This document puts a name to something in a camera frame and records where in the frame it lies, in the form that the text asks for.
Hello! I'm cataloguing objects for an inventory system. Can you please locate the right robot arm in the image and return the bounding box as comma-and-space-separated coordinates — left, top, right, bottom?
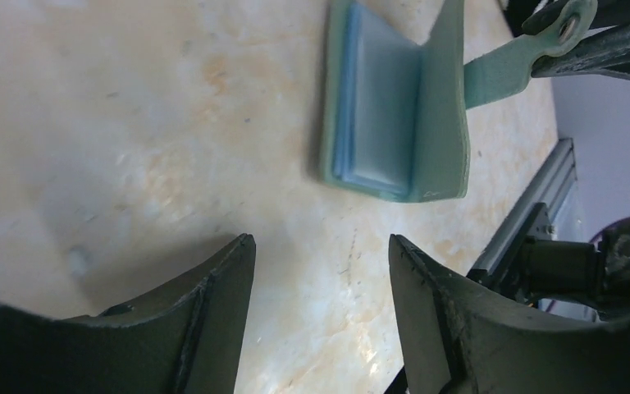
516, 1, 630, 320

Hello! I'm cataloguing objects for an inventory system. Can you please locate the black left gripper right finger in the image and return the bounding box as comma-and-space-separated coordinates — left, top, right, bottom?
389, 235, 630, 393

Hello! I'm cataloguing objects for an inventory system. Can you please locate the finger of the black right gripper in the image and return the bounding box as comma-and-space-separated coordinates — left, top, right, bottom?
532, 1, 630, 80

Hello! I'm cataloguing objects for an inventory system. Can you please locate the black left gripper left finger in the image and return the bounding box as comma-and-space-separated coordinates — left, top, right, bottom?
0, 234, 256, 393

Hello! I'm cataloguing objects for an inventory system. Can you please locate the aluminium frame rail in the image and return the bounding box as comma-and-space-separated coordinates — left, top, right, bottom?
467, 139, 582, 283

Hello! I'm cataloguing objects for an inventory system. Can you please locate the green card holder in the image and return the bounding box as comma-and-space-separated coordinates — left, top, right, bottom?
320, 1, 598, 203

